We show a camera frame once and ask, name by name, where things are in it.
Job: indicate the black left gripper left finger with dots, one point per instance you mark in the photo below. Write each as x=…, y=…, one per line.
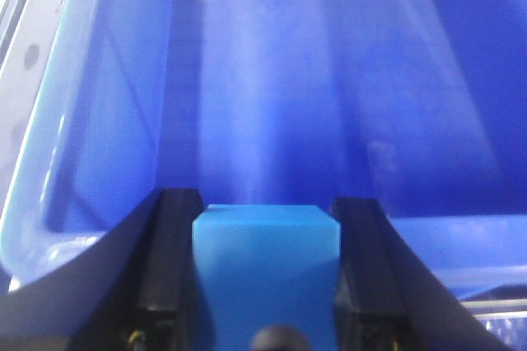
x=134, y=289

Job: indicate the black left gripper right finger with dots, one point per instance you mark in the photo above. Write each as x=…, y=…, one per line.
x=386, y=298

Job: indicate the blue foam cube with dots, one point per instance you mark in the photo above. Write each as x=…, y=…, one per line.
x=263, y=265

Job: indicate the blue plastic bin front left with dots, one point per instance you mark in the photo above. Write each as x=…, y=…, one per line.
x=417, y=104

